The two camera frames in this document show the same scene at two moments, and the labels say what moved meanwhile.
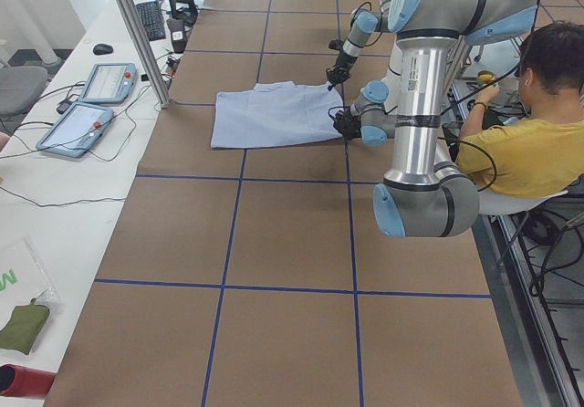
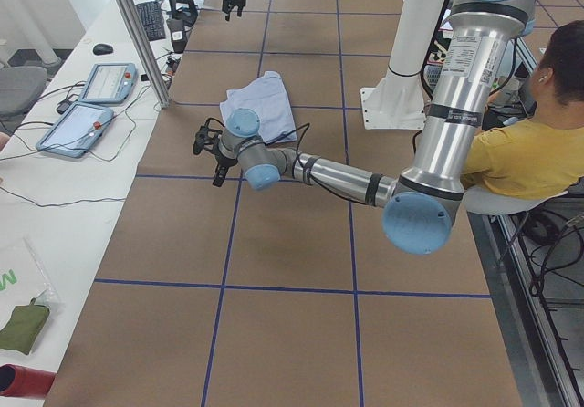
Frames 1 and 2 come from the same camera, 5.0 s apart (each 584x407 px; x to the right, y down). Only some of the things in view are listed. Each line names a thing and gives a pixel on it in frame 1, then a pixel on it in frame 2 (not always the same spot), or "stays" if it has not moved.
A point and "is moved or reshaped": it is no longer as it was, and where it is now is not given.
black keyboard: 153,19 stays
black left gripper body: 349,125 -> 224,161
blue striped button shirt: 275,113 is moved or reshaped
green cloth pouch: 26,324 stays
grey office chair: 19,86 stays
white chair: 494,203 stays
